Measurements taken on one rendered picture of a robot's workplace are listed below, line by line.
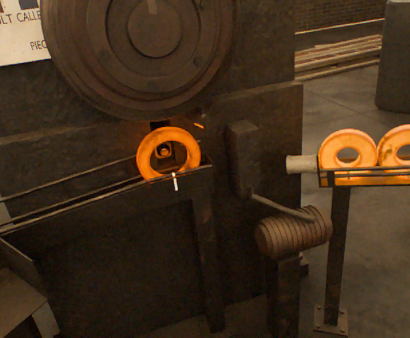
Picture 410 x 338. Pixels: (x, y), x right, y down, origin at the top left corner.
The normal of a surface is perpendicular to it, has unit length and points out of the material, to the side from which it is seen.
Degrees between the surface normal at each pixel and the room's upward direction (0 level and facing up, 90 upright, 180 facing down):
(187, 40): 90
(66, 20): 90
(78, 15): 90
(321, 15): 90
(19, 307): 5
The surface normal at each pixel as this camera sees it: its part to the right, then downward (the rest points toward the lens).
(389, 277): -0.11, -0.88
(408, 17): -0.76, 0.37
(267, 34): 0.30, 0.42
